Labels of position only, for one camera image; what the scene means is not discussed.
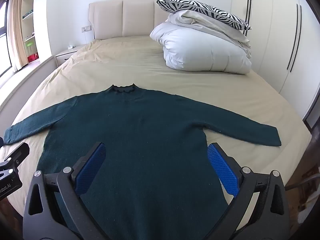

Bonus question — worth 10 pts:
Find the beige curtain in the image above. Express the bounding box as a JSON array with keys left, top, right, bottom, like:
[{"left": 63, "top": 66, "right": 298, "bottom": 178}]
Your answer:
[{"left": 7, "top": 0, "right": 25, "bottom": 72}]

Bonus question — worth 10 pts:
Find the dark green knit sweater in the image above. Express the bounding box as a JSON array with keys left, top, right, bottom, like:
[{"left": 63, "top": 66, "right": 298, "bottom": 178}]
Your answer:
[{"left": 4, "top": 84, "right": 282, "bottom": 240}]

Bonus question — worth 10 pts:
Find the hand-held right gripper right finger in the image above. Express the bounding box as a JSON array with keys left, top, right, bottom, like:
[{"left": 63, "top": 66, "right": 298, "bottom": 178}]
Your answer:
[{"left": 205, "top": 142, "right": 298, "bottom": 240}]

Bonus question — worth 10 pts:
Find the white nightstand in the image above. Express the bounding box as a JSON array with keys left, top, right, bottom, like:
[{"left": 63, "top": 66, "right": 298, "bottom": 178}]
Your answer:
[{"left": 54, "top": 45, "right": 82, "bottom": 67}]

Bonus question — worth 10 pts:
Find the white wardrobe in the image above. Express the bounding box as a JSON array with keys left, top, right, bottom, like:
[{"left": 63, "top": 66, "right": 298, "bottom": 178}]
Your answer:
[{"left": 230, "top": 0, "right": 320, "bottom": 120}]

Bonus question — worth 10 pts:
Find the white open shelf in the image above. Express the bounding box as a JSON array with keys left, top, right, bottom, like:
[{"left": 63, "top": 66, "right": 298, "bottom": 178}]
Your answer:
[{"left": 21, "top": 0, "right": 40, "bottom": 67}]

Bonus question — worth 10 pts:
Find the bed with beige sheet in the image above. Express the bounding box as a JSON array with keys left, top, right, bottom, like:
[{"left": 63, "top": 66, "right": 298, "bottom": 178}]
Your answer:
[{"left": 0, "top": 35, "right": 312, "bottom": 240}]

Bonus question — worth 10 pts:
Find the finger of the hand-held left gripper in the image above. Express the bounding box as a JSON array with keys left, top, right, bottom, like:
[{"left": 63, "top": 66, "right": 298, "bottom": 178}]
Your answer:
[{"left": 4, "top": 142, "right": 30, "bottom": 167}]

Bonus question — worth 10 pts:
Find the cream padded headboard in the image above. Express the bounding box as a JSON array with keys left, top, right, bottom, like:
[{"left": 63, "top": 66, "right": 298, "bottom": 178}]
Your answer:
[{"left": 88, "top": 0, "right": 175, "bottom": 40}]

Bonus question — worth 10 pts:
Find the zebra print pillow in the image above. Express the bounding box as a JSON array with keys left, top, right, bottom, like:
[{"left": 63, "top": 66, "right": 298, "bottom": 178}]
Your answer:
[{"left": 156, "top": 0, "right": 252, "bottom": 31}]

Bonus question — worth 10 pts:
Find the white folded duvet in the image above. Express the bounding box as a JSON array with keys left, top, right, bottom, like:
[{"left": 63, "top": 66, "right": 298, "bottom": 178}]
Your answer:
[{"left": 149, "top": 10, "right": 252, "bottom": 75}]

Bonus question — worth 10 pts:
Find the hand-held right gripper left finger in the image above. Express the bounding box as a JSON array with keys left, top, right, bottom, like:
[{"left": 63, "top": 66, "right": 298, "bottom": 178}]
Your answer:
[{"left": 22, "top": 142, "right": 110, "bottom": 240}]

